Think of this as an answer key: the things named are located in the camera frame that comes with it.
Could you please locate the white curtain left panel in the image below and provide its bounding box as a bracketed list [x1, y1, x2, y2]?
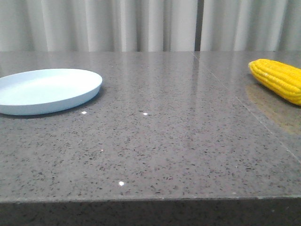
[0, 0, 198, 52]

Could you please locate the light blue round plate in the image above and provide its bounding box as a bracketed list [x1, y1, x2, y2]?
[0, 68, 103, 115]

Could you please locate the yellow corn cob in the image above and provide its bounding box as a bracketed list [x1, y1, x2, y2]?
[248, 59, 301, 105]

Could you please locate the white curtain right panel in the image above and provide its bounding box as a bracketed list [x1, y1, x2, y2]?
[200, 0, 301, 51]

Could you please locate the white curtain panel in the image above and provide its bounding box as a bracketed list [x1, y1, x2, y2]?
[200, 0, 301, 51]
[0, 0, 198, 52]

